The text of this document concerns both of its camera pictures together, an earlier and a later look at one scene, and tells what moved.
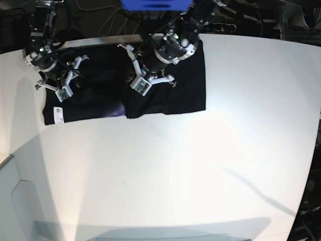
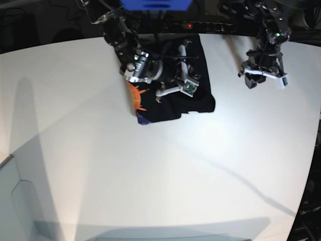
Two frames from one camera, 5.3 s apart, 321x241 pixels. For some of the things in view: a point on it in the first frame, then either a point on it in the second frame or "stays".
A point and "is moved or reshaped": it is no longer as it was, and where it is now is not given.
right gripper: (154, 78) → (268, 64)
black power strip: (219, 27) stays
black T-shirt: (102, 87) is moved or reshaped
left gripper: (61, 79) → (182, 72)
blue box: (156, 5) stays
